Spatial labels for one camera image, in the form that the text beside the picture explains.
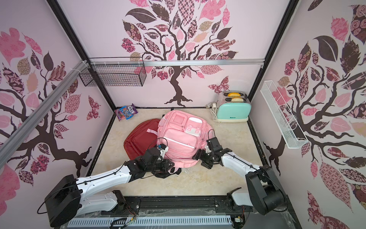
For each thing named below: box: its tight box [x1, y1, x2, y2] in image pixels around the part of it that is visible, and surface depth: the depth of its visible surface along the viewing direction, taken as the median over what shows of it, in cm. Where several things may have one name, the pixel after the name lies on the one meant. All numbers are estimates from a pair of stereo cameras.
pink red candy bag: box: [114, 108, 125, 122], surface depth 116 cm
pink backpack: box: [146, 109, 215, 168], surface depth 97 cm
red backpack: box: [123, 118, 161, 161], surface depth 96 cm
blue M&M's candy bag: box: [118, 105, 134, 120], surface depth 116 cm
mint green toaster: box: [216, 90, 252, 123], surface depth 105 cm
